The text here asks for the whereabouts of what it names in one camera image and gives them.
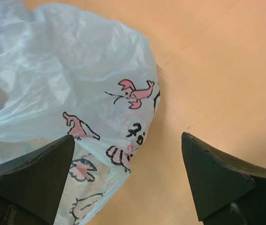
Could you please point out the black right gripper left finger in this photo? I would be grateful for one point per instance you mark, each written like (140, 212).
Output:
(31, 185)

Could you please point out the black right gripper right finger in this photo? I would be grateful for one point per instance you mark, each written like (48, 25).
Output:
(225, 189)

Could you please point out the light blue printed plastic bag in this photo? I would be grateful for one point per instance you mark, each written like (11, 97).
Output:
(65, 71)

